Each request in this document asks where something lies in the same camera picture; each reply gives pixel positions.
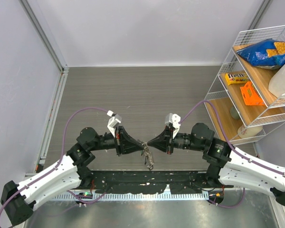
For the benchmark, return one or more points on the keychain with keys and strap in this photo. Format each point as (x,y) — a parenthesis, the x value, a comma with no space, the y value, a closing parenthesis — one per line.
(147,154)

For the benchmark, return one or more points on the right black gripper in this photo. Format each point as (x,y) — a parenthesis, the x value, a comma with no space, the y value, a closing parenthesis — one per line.
(164,141)

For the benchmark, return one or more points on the orange candy bag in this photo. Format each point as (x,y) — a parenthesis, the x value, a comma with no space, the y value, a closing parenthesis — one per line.
(250,95)

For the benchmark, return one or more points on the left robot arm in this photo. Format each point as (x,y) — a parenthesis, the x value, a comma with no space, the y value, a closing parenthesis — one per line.
(20,200)

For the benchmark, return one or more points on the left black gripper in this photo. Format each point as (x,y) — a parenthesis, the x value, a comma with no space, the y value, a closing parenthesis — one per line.
(124,143)

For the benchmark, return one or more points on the white slotted cable duct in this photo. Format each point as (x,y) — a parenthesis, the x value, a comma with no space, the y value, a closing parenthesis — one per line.
(166,195)

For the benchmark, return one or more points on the yellow candy bag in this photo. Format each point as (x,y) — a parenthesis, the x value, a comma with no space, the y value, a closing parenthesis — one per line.
(239,78)

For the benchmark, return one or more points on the white plastic bottle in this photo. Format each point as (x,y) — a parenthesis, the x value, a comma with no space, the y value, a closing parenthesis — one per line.
(277,83)

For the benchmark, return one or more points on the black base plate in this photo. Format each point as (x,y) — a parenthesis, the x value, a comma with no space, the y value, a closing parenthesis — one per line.
(147,182)

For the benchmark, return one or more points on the white wire shelf rack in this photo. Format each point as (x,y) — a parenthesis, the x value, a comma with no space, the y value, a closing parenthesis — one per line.
(240,105)

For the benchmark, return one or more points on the blue chips bag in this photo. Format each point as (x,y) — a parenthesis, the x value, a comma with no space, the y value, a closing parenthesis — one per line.
(267,54)

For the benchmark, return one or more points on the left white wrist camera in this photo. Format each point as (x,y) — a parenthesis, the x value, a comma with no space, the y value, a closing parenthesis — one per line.
(113,122)

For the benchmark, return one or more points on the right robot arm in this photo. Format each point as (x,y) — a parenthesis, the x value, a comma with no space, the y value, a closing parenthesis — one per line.
(228,165)

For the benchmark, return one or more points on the cream lotion bottle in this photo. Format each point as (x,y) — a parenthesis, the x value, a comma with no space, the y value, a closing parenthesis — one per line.
(248,132)

